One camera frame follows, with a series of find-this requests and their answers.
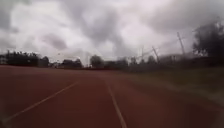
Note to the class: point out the tall utility pole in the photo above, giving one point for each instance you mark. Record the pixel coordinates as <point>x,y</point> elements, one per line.
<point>181,43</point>
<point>155,54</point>

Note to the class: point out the grass strip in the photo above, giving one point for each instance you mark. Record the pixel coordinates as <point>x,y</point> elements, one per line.
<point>186,80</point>

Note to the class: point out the red running track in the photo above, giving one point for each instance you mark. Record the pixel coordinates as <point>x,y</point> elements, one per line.
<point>83,103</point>

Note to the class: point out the row of trees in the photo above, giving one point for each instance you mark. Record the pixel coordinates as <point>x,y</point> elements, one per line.
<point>96,62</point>

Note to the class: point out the low building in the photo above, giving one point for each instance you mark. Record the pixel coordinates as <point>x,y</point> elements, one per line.
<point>2,60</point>

